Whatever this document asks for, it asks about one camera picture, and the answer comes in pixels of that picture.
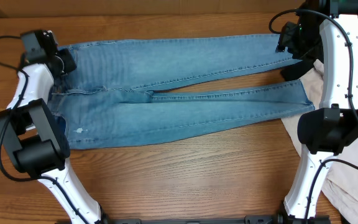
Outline black dark garment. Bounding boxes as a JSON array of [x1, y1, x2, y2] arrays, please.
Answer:
[[280, 59, 314, 82]]

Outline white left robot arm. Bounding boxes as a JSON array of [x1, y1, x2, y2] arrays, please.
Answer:
[[0, 30, 110, 223]]

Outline blue denim jeans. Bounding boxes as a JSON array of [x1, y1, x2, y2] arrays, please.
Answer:
[[47, 34, 314, 149]]

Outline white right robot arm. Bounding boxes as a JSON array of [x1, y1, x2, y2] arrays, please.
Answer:
[[245, 0, 358, 224]]

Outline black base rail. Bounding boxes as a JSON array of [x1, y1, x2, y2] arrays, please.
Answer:
[[54, 212, 332, 224]]

